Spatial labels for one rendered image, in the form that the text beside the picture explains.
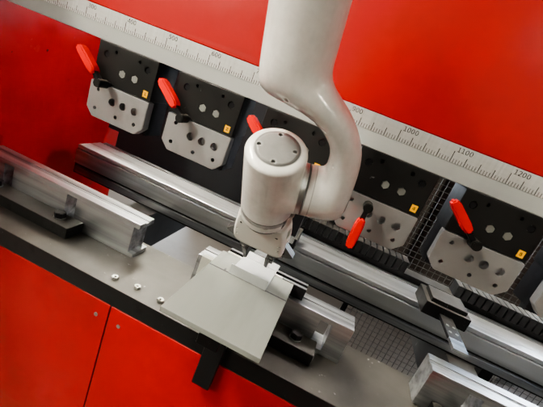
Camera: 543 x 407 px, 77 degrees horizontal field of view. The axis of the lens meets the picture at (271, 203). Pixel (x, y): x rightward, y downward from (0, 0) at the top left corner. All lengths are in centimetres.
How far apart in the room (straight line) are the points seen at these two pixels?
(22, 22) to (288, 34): 94
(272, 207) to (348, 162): 12
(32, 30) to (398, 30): 97
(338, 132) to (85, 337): 74
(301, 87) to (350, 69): 29
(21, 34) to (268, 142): 91
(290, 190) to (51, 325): 72
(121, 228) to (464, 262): 76
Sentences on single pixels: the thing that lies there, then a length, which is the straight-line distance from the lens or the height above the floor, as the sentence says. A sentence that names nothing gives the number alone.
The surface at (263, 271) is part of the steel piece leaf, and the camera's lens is 79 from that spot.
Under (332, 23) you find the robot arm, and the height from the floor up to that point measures 145.
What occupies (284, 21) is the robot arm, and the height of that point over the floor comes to 144.
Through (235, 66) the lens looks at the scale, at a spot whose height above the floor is 139.
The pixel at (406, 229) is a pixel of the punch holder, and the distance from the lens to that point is 71.
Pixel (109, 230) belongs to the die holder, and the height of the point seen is 92.
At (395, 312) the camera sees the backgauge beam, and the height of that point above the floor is 93.
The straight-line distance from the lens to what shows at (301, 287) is 80.
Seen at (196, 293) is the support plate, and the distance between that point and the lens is 65.
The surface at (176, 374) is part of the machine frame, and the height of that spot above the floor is 75.
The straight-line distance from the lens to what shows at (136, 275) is 88.
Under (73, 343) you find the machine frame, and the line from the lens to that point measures 98.
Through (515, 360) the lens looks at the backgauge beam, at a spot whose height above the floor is 95.
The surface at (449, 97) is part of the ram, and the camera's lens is 70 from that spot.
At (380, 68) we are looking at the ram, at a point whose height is 147.
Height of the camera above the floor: 137
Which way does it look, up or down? 17 degrees down
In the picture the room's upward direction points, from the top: 22 degrees clockwise
